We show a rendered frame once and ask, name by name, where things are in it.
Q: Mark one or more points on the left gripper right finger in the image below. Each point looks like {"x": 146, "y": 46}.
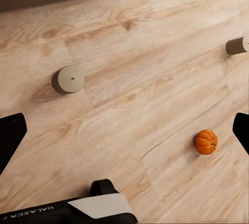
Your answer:
{"x": 241, "y": 129}

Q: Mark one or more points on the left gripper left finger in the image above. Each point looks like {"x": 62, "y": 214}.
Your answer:
{"x": 12, "y": 130}

